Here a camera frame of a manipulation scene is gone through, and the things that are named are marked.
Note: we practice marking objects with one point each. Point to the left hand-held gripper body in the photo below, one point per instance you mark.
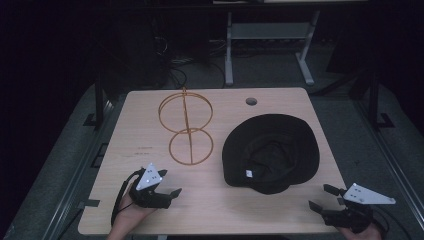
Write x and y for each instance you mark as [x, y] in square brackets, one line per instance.
[148, 178]

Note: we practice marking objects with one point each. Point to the black frame post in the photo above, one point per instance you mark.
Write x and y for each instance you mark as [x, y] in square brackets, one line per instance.
[99, 103]
[374, 100]

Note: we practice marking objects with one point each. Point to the aluminium frame rail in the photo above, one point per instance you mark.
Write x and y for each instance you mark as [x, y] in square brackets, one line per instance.
[78, 180]
[390, 163]

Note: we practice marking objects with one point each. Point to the person's right hand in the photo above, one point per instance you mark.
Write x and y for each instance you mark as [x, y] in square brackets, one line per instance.
[365, 235]

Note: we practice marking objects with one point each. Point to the person's left hand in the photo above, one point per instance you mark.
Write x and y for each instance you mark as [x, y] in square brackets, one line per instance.
[128, 213]

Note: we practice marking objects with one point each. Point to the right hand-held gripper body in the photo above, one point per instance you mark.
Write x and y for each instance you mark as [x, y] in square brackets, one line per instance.
[361, 196]

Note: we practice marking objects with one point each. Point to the black bucket hat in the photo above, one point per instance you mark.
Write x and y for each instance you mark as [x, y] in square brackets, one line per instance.
[270, 153]

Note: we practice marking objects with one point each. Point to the grey metal stand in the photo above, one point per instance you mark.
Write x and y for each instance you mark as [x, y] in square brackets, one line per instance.
[266, 31]

